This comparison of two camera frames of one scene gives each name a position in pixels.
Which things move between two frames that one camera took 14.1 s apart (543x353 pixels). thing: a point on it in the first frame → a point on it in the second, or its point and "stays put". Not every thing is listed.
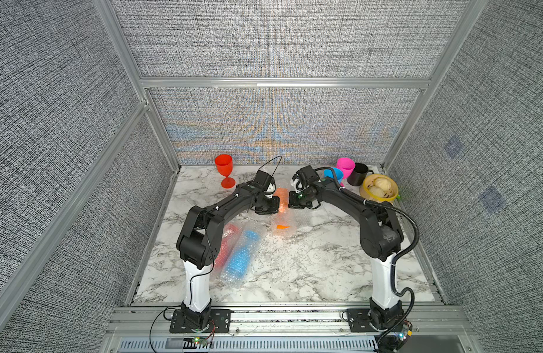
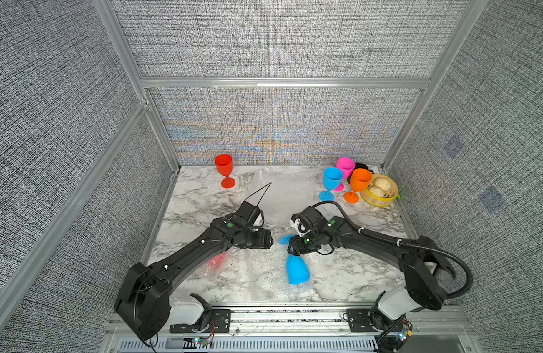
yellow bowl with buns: x=379 y=187 stays put
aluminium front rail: x=427 y=322 stays put
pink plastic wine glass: x=346 y=165 stays put
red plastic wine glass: x=224 y=163 stays put
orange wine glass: x=283 y=222 → x=360 y=179
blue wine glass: x=243 y=255 → x=297 y=269
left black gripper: x=274 y=209 → x=264 y=239
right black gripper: x=292 y=201 → x=295 y=246
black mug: x=358 y=174 stays put
